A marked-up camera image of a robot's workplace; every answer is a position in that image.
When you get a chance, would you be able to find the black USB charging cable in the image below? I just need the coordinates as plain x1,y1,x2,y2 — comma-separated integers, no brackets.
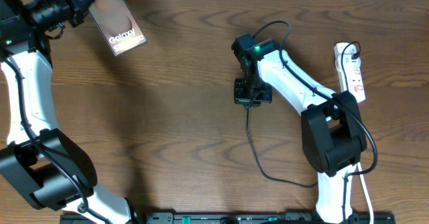
245,41,362,188

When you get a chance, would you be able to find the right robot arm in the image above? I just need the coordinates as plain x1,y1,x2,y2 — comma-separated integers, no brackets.
231,34,367,223

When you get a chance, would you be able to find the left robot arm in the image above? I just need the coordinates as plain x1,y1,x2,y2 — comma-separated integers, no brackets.
1,0,144,223

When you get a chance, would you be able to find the white USB charger plug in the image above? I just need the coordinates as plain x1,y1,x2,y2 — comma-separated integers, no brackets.
334,42,358,58

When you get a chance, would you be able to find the white power strip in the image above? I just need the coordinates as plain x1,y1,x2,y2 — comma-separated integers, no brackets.
335,54,366,103

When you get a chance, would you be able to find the black mounting rail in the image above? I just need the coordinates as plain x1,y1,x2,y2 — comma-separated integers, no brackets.
59,211,396,224

